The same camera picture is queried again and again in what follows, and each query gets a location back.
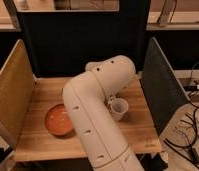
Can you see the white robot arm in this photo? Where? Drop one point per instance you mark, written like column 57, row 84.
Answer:
column 84, row 99

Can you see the clear plastic cup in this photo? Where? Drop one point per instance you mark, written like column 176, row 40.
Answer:
column 118, row 108

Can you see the orange bowl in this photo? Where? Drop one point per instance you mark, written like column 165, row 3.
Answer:
column 57, row 121

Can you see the black back panel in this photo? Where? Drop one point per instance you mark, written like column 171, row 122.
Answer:
column 62, row 43

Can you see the dark right side panel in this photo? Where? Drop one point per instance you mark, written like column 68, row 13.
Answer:
column 165, row 95

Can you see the wooden left side panel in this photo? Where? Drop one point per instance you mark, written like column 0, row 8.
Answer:
column 16, row 88

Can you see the power strip on floor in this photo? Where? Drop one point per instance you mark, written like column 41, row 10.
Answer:
column 192, row 86

